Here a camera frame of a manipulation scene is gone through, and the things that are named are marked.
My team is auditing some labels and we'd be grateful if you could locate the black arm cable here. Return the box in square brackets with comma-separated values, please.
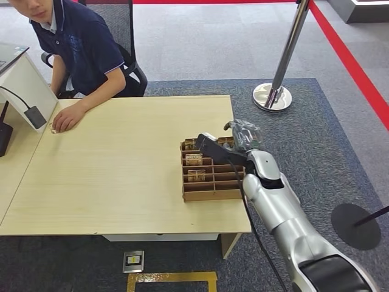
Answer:
[228, 161, 288, 292]

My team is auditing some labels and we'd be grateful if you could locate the grey laptop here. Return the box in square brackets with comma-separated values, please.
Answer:
[0, 43, 30, 77]

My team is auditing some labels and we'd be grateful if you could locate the black stanchion with round base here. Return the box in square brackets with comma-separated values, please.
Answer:
[330, 203, 389, 251]

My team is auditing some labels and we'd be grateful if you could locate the black office chair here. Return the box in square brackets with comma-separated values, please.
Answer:
[41, 0, 149, 99]

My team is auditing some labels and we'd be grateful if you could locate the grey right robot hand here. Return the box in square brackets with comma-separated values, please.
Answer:
[224, 119, 264, 153]

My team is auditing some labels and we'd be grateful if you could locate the person's left hand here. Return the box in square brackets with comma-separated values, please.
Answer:
[52, 103, 87, 134]

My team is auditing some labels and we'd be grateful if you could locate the grey platform with white edge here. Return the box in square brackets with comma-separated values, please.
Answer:
[326, 0, 389, 25]

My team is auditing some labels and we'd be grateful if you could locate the person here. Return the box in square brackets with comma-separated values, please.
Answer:
[8, 0, 127, 134]

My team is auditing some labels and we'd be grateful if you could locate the black card reader with cable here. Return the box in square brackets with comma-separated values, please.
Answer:
[0, 85, 47, 130]

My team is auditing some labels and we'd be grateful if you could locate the black monitor stand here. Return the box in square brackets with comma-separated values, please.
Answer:
[0, 100, 14, 158]

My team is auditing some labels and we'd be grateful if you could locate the light wooden desk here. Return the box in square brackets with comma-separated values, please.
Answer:
[0, 102, 52, 224]
[0, 94, 252, 260]

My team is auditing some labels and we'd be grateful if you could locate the white angled terminal stand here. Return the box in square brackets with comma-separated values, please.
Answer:
[0, 52, 58, 134]

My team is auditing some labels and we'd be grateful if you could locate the chrome stanchion post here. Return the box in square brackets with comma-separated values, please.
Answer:
[253, 0, 311, 113]

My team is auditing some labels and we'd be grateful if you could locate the brown wooden card organizer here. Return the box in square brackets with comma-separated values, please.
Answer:
[180, 137, 247, 203]

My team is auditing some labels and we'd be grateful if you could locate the silver floor socket box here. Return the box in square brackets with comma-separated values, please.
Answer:
[122, 250, 145, 275]

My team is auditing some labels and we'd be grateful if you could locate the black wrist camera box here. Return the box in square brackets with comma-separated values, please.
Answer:
[195, 133, 251, 168]

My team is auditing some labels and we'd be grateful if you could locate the red barrier belt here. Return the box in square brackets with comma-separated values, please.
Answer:
[133, 0, 389, 132]

